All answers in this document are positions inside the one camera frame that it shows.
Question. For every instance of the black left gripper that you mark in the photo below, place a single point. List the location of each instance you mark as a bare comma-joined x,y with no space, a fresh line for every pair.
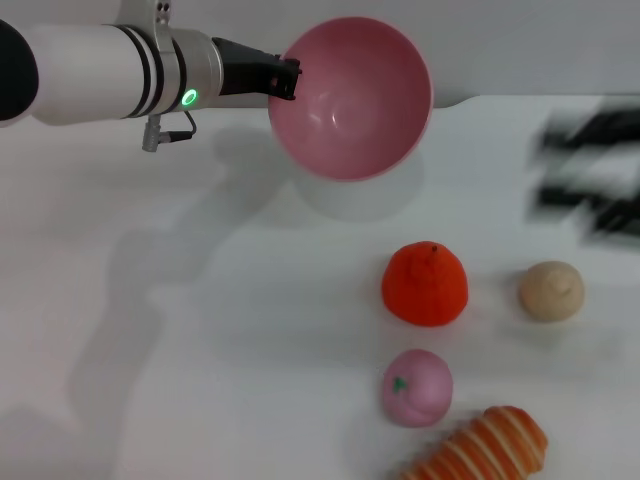
245,70

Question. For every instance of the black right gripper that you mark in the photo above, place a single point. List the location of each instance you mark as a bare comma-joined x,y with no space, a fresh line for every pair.
625,200

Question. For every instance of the pink plastic bowl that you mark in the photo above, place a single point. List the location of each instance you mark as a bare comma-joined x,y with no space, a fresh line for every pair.
350,110

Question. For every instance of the pink toy peach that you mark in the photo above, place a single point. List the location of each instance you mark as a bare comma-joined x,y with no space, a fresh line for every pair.
420,395

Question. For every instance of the beige toy bun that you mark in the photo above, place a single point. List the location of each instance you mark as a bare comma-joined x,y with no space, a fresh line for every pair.
550,295

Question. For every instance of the red orange toy fruit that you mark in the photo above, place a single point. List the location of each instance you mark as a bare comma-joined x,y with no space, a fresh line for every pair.
425,295

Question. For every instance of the orange striped toy bread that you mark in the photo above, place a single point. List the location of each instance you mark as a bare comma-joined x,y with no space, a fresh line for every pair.
480,445

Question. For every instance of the silver camera mount bracket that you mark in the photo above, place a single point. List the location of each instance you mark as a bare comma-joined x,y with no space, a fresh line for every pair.
150,22

